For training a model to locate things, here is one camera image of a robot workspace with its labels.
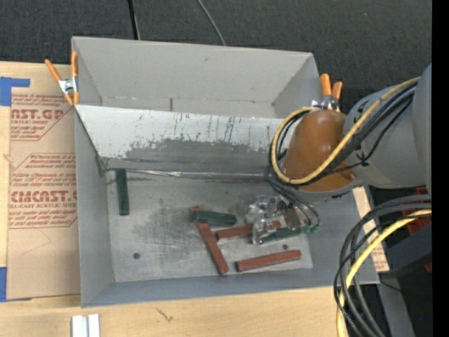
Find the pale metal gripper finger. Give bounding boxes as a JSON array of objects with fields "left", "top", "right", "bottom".
[
  {"left": 250, "top": 217, "right": 279, "bottom": 246},
  {"left": 244, "top": 194, "right": 282, "bottom": 224}
]

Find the dark green flat block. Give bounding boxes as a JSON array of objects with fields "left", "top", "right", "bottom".
[
  {"left": 260, "top": 227, "right": 303, "bottom": 244},
  {"left": 191, "top": 210, "right": 238, "bottom": 227},
  {"left": 116, "top": 168, "right": 131, "bottom": 217}
]

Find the red-brown flat block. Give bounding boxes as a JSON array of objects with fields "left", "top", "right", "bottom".
[
  {"left": 234, "top": 249, "right": 303, "bottom": 273},
  {"left": 189, "top": 205, "right": 230, "bottom": 277},
  {"left": 214, "top": 220, "right": 282, "bottom": 242}
]

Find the grey metal bin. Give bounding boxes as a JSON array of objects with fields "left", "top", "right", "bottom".
[{"left": 71, "top": 36, "right": 380, "bottom": 309}]

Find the brown cardboard board red print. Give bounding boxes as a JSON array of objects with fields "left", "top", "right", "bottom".
[{"left": 0, "top": 60, "right": 82, "bottom": 302}]

